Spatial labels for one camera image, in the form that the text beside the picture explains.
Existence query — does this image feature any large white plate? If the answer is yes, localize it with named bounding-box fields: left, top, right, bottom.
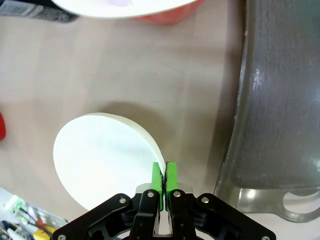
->
left=50, top=0, right=198, bottom=19

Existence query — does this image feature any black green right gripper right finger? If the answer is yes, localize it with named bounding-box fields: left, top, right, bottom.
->
left=165, top=160, right=277, bottom=240

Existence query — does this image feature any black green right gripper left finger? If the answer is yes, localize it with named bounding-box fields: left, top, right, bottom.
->
left=51, top=161, right=166, bottom=240

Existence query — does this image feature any wires and connectors bundle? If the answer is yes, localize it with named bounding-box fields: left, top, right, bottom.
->
left=0, top=187, right=69, bottom=240

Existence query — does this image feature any red plastic object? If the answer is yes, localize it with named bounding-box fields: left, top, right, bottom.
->
left=0, top=111, right=7, bottom=142

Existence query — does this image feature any grey plastic tray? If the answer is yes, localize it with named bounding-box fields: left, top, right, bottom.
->
left=213, top=0, right=320, bottom=224

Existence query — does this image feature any small white round bowl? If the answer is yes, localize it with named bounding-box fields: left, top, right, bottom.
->
left=52, top=112, right=167, bottom=210

